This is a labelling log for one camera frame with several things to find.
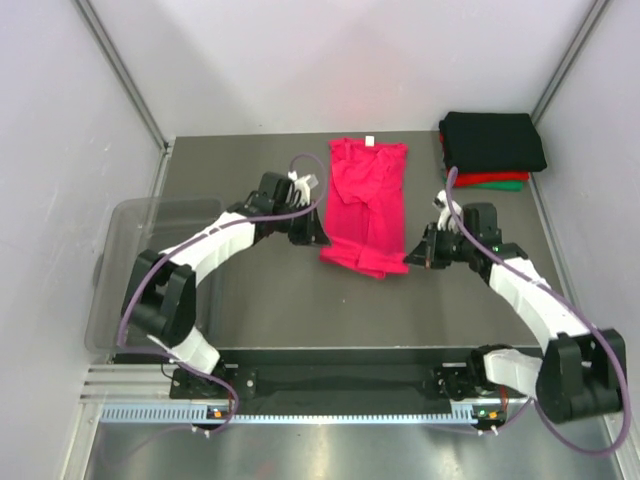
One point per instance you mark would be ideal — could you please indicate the green folded t shirt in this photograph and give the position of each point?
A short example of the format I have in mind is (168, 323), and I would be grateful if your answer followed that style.
(499, 181)

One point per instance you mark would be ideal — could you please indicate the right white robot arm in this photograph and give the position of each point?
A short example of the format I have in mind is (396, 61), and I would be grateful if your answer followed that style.
(579, 372)

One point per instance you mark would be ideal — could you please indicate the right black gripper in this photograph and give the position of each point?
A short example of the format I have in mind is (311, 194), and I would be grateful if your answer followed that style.
(426, 253)

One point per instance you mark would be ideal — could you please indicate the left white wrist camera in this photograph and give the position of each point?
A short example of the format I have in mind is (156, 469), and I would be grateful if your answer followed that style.
(302, 189)

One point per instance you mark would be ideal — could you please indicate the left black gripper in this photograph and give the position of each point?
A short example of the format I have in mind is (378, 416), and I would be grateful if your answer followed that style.
(312, 232)

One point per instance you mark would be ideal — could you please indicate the clear plastic bin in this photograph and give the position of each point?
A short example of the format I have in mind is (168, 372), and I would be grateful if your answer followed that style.
(136, 225)

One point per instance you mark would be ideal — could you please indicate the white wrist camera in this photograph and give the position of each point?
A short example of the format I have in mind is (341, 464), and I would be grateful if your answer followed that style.
(445, 220)
(302, 189)

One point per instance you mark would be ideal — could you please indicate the black folded t shirt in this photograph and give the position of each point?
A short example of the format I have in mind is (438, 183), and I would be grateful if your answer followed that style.
(515, 123)

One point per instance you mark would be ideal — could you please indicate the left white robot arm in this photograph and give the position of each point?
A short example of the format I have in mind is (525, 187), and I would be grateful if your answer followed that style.
(161, 296)

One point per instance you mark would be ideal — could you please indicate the pink t shirt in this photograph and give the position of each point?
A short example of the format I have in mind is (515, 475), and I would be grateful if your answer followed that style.
(365, 211)

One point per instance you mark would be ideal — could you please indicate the red folded t shirt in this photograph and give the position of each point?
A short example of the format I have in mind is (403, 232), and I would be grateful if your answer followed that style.
(490, 159)

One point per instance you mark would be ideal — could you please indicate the aluminium frame rail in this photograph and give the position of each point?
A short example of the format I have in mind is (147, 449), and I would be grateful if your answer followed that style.
(146, 382)

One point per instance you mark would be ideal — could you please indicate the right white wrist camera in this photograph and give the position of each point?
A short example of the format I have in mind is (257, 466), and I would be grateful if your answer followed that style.
(445, 220)

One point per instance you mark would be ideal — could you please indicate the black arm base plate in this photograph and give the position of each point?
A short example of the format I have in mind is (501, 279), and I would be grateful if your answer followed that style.
(257, 373)

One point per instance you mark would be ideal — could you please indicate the grey slotted cable duct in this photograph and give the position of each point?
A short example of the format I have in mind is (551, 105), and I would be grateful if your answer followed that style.
(201, 414)

